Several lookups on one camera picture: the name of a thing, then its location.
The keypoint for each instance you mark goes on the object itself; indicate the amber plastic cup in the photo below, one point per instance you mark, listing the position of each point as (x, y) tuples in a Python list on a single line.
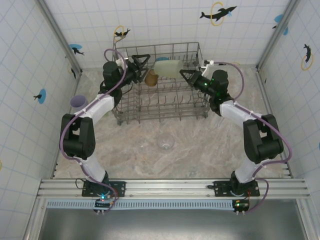
[(151, 79)]

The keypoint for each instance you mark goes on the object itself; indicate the pale green frosted cup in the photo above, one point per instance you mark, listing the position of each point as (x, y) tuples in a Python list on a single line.
[(167, 68)]

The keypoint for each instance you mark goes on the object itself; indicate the lilac plastic cup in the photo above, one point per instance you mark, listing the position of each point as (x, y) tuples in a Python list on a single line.
[(78, 101)]

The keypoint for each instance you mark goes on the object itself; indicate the clear plastic cup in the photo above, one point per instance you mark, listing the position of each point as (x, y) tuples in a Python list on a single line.
[(165, 143)]

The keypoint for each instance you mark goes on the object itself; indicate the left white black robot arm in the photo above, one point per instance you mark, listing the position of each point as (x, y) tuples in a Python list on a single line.
[(80, 137)]

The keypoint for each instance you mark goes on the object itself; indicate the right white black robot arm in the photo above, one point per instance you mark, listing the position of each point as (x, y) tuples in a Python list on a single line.
[(262, 145)]

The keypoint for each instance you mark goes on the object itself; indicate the blue oval fish sticker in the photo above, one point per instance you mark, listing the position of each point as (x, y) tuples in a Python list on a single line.
[(42, 96), (162, 59), (278, 18), (75, 47)]

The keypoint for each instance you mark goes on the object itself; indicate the grey metal panel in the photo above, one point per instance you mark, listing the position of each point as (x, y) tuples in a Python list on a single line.
[(162, 225)]

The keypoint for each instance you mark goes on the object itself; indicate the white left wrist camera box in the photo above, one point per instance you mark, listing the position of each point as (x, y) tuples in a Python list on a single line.
[(121, 61)]

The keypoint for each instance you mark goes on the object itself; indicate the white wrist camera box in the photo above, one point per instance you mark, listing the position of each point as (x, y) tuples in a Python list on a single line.
[(121, 61), (208, 65)]

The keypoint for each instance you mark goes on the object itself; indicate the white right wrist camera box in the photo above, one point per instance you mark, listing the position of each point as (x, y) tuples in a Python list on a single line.
[(208, 65)]

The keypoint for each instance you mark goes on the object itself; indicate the aluminium floor rail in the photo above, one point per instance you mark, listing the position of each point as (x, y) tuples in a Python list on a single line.
[(268, 100)]

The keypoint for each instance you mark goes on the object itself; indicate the aluminium frame post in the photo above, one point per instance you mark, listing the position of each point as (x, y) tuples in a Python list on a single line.
[(277, 32), (60, 35)]

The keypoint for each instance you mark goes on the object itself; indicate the aluminium mounting rail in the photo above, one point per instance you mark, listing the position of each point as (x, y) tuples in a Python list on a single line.
[(162, 186)]

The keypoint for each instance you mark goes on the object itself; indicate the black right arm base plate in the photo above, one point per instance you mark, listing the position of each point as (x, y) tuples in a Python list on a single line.
[(220, 187)]

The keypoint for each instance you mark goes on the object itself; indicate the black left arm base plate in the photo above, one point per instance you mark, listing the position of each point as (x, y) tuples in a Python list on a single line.
[(120, 187)]

